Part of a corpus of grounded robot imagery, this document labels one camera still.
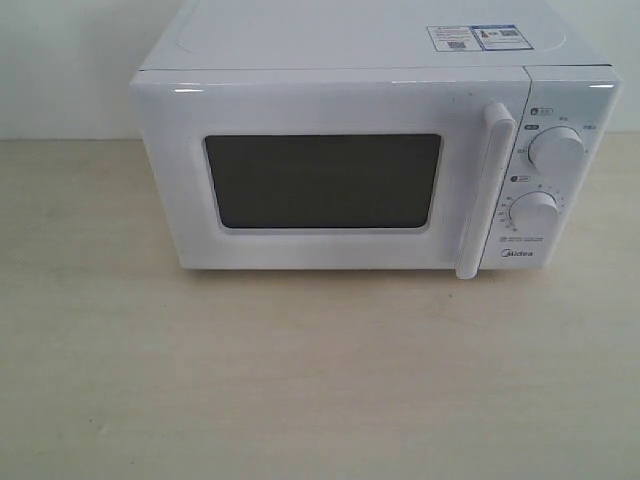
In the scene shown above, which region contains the white microwave door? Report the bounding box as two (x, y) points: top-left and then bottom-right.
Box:
(131, 67), (531, 279)

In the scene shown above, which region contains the white Midea microwave body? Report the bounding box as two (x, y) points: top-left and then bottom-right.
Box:
(136, 1), (620, 272)

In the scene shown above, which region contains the lower white timer knob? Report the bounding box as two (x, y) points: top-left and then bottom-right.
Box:
(509, 191), (559, 234)

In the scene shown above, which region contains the upper white power knob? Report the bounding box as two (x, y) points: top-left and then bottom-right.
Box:
(528, 126), (586, 177)

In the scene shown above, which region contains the blue white warning sticker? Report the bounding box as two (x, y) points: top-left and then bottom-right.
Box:
(426, 24), (534, 52)

